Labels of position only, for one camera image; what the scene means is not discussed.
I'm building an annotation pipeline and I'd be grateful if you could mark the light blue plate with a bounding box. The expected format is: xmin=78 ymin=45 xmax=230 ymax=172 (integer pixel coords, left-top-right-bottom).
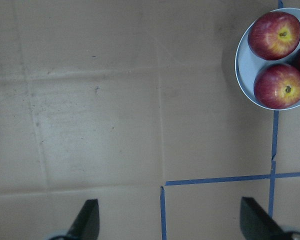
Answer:
xmin=234 ymin=7 xmax=300 ymax=110

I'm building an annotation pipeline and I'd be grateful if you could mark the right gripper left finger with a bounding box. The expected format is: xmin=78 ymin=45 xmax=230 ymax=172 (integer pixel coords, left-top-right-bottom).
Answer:
xmin=65 ymin=199 xmax=100 ymax=240

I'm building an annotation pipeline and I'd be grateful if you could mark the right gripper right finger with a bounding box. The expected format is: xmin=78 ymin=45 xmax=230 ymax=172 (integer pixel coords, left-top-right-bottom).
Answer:
xmin=239 ymin=196 xmax=300 ymax=240

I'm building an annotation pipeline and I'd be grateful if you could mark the red apple on plate side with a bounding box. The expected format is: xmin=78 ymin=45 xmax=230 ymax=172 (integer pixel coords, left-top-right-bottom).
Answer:
xmin=247 ymin=11 xmax=300 ymax=61

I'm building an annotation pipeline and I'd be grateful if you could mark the red apple on plate near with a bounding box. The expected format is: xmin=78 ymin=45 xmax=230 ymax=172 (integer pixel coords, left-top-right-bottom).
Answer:
xmin=253 ymin=64 xmax=300 ymax=110

